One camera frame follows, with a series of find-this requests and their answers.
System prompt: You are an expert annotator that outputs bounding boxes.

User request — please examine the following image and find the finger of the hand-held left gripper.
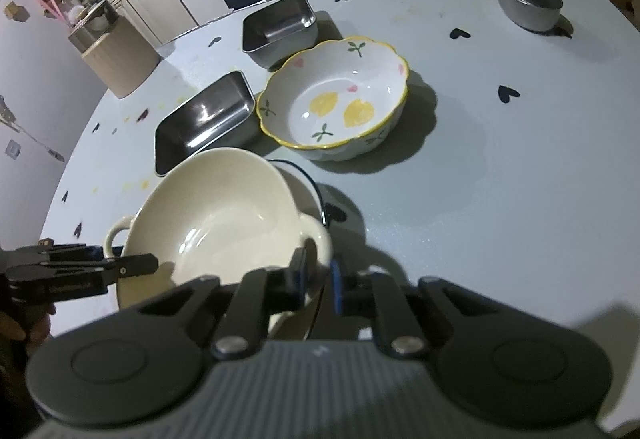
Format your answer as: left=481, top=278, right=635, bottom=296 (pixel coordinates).
left=101, top=253, right=160, bottom=278
left=14, top=243, right=104, bottom=266

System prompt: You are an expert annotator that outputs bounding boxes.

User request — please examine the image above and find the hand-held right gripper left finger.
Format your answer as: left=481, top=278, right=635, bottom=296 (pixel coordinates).
left=135, top=246, right=311, bottom=362

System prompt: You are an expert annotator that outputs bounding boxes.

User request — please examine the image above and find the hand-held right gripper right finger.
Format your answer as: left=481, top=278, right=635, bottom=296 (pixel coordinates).
left=329, top=259, right=495, bottom=360

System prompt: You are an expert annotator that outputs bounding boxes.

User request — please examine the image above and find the white plate with dark rim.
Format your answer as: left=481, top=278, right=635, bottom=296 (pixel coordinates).
left=267, top=160, right=331, bottom=341

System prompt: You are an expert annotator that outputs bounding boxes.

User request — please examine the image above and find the cream two-handled bowl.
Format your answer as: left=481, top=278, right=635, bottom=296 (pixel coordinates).
left=104, top=148, right=333, bottom=317

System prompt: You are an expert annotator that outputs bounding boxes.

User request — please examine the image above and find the person's left hand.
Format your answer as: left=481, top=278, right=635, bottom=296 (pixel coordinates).
left=0, top=309, right=52, bottom=355

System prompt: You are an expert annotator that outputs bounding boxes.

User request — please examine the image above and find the rectangular steel container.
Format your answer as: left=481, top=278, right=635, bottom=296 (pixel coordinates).
left=154, top=71, right=256, bottom=177

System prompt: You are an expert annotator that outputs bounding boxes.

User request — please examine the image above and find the lemon print scalloped bowl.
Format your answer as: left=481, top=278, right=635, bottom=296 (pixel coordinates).
left=256, top=36, right=411, bottom=163

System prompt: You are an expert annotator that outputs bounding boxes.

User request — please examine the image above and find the square steel container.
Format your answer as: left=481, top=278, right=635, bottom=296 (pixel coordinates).
left=242, top=0, right=318, bottom=68

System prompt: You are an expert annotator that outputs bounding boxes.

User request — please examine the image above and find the white lower kitchen cabinet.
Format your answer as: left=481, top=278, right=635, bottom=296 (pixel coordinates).
left=107, top=0, right=201, bottom=47

